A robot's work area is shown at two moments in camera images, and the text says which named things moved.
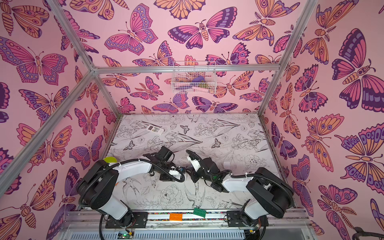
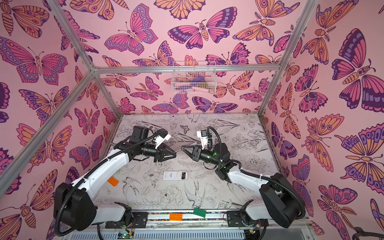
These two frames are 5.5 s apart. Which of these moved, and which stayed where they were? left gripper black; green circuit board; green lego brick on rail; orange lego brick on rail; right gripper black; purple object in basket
Moved: right gripper black; left gripper black
Stayed: purple object in basket; green lego brick on rail; green circuit board; orange lego brick on rail
